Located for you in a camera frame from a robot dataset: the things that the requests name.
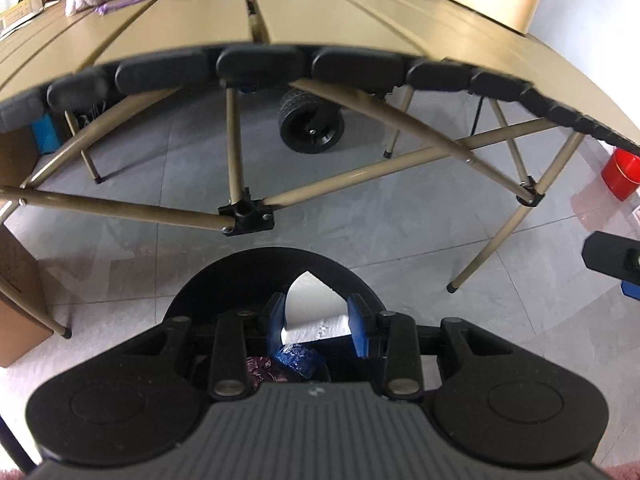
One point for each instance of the blue storage box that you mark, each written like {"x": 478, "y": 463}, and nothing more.
{"x": 45, "y": 135}

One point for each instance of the black cart wheel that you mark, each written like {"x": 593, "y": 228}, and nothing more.
{"x": 309, "y": 124}

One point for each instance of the blue wrapper in bin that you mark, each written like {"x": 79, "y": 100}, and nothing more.
{"x": 299, "y": 359}

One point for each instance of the red plastic bucket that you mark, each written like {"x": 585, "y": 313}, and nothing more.
{"x": 621, "y": 174}

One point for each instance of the tan folding camping table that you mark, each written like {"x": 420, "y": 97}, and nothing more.
{"x": 344, "y": 52}

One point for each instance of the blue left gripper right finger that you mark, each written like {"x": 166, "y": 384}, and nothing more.
{"x": 360, "y": 319}

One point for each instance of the white paper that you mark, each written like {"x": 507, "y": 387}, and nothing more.
{"x": 313, "y": 312}

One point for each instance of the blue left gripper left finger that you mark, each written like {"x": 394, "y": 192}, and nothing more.
{"x": 276, "y": 322}

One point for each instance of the black round trash bin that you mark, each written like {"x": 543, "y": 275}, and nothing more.
{"x": 226, "y": 304}

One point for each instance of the brown cardboard box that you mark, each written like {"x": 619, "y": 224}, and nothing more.
{"x": 20, "y": 332}

